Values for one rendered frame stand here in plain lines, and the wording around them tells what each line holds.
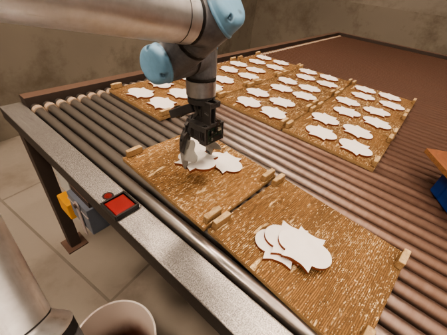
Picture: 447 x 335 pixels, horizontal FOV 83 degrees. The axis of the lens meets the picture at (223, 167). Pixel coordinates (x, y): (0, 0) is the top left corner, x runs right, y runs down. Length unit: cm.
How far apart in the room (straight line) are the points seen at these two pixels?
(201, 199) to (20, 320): 52
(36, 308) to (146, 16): 36
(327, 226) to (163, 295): 110
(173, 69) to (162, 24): 15
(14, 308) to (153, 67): 41
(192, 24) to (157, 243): 50
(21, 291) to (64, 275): 147
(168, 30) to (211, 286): 51
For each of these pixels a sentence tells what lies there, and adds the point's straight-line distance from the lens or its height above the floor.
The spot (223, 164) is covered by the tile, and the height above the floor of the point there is 95.
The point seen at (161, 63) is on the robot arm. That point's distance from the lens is 51.
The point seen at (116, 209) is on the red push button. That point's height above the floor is 93.
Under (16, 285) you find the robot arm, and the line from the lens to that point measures 36.
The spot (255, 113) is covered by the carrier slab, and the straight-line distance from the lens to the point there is 130.
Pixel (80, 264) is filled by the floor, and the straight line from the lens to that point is 185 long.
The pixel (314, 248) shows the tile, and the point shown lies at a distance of 69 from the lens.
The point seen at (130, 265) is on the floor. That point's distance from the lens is 176.
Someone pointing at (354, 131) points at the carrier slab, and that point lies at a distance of 136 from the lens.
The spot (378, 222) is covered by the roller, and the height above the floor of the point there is 91.
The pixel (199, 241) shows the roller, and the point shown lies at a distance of 69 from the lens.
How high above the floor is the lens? 148
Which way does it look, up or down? 38 degrees down
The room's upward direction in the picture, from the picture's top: 8 degrees clockwise
